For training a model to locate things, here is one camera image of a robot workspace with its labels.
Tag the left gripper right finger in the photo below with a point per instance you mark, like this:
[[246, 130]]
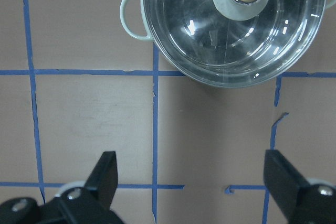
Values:
[[283, 181]]

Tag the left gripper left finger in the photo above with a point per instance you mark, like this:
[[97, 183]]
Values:
[[103, 180]]

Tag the glass pot lid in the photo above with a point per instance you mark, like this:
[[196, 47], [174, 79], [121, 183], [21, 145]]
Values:
[[236, 24]]

